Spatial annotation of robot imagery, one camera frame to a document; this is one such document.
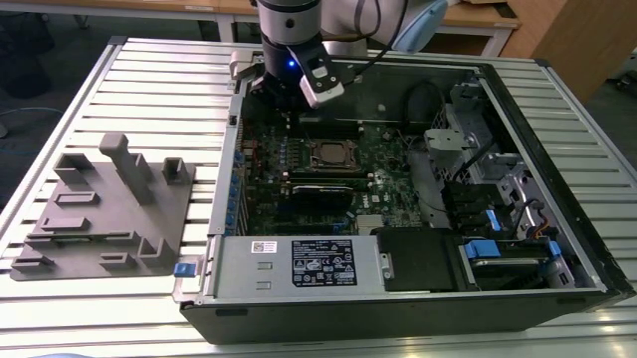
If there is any metal wire locking lever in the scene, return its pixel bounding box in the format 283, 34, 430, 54
291, 110, 316, 147

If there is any silver CPU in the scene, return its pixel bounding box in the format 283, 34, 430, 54
319, 144, 351, 165

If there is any metal socket cover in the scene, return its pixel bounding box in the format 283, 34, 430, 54
311, 139, 362, 172

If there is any CPU socket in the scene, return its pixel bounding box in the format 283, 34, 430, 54
307, 138, 364, 173

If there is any black graphics card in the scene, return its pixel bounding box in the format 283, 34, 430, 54
291, 183, 355, 221

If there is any green motherboard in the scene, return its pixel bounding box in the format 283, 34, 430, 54
237, 111, 434, 236

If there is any black drive bay block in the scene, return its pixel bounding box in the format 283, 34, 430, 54
440, 182, 506, 229

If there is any grey parts rack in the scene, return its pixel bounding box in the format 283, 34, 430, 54
8, 133, 197, 283

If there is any silver power supply unit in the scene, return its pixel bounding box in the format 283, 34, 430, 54
197, 234, 394, 299

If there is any black plastic shroud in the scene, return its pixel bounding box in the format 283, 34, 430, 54
375, 227, 471, 294

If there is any hard disk in blue carrier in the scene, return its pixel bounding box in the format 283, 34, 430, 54
459, 238, 566, 290

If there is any wooden cabinet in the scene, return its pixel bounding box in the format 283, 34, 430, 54
514, 0, 637, 104

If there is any black open PC case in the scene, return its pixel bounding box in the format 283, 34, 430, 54
171, 50, 637, 346

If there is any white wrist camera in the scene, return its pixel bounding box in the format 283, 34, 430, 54
297, 55, 346, 110

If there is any thick black cable loop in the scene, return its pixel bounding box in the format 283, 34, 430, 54
400, 80, 447, 131

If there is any grey metal bracket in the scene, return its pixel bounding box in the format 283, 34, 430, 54
424, 128, 478, 162

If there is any wooden desk white frame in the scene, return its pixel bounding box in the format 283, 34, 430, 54
0, 0, 235, 43
217, 0, 523, 57

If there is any black power cable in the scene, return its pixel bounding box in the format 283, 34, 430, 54
451, 139, 491, 187

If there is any coloured wire bundle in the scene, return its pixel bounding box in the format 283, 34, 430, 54
527, 219, 557, 240

